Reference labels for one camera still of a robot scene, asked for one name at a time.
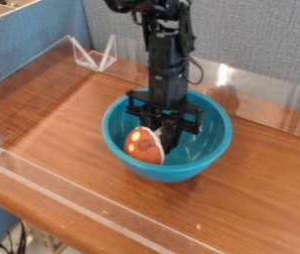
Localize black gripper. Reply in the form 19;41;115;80
126;89;204;154

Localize brown white toy mushroom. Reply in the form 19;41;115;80
123;126;165;165

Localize blue plastic bowl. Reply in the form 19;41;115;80
102;88;232;183

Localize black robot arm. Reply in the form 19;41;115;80
103;0;204;152

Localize clear acrylic back barrier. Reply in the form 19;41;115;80
103;35;300;137

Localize clear acrylic barrier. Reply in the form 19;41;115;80
103;35;300;137
0;36;93;147
0;147;225;254

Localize clear acrylic left barrier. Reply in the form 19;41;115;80
0;36;93;147

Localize clear acrylic front barrier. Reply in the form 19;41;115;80
0;147;225;254

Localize blue partition panel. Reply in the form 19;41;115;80
0;0;90;79

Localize clear acrylic corner bracket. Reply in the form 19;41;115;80
70;35;118;72

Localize black cables under table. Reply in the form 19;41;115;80
0;220;30;254

